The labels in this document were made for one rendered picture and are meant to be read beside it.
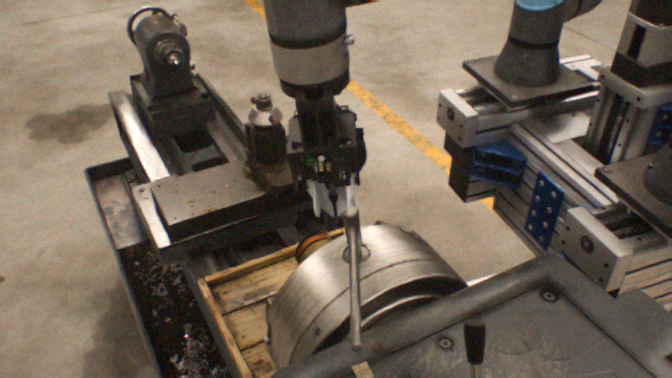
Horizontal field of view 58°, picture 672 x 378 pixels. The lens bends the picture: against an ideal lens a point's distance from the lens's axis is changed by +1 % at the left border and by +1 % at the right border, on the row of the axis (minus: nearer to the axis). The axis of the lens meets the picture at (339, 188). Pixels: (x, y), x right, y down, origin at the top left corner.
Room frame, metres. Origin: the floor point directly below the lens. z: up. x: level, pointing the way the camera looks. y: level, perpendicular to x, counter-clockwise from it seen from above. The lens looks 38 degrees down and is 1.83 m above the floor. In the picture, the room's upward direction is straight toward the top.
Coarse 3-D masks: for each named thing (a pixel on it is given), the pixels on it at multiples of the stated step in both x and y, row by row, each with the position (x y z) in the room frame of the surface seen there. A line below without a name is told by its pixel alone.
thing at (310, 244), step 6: (312, 234) 0.80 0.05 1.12; (318, 234) 0.80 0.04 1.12; (324, 234) 0.80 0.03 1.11; (306, 240) 0.78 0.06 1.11; (312, 240) 0.78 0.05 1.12; (318, 240) 0.78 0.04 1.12; (324, 240) 0.78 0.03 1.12; (330, 240) 0.78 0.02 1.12; (300, 246) 0.78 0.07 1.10; (306, 246) 0.77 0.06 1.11; (312, 246) 0.76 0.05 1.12; (318, 246) 0.76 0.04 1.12; (300, 252) 0.77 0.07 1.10; (306, 252) 0.76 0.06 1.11; (312, 252) 0.75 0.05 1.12; (300, 258) 0.76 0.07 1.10; (306, 258) 0.75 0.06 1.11
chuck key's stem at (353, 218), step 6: (354, 210) 0.62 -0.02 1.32; (348, 216) 0.61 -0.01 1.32; (354, 216) 0.61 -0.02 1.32; (348, 222) 0.61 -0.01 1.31; (354, 222) 0.61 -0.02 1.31; (360, 228) 0.62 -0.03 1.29; (360, 234) 0.62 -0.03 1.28; (348, 240) 0.61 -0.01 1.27; (360, 240) 0.62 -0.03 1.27; (360, 252) 0.62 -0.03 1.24
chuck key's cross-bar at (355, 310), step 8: (352, 200) 0.66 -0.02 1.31; (352, 224) 0.61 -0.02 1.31; (352, 232) 0.59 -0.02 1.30; (352, 240) 0.58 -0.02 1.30; (352, 248) 0.56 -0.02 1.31; (352, 256) 0.54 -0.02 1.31; (352, 264) 0.53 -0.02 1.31; (352, 272) 0.51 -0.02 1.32; (352, 280) 0.49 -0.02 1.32; (352, 288) 0.48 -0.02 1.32; (352, 296) 0.46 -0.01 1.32; (352, 304) 0.45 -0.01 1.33; (352, 312) 0.44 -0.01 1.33; (360, 312) 0.44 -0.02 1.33; (352, 320) 0.42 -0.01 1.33; (360, 320) 0.42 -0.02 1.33; (352, 328) 0.41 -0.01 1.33; (360, 328) 0.41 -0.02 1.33; (352, 336) 0.40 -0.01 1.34; (360, 336) 0.40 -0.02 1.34; (352, 344) 0.39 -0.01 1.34; (360, 344) 0.39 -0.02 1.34
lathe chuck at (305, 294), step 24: (336, 240) 0.65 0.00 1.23; (384, 240) 0.65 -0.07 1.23; (408, 240) 0.67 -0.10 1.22; (312, 264) 0.62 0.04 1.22; (336, 264) 0.61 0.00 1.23; (360, 264) 0.60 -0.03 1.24; (384, 264) 0.60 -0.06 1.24; (288, 288) 0.60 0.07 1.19; (312, 288) 0.58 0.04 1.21; (336, 288) 0.57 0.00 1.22; (288, 312) 0.57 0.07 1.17; (312, 312) 0.55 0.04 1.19; (288, 336) 0.55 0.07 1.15; (288, 360) 0.53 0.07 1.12
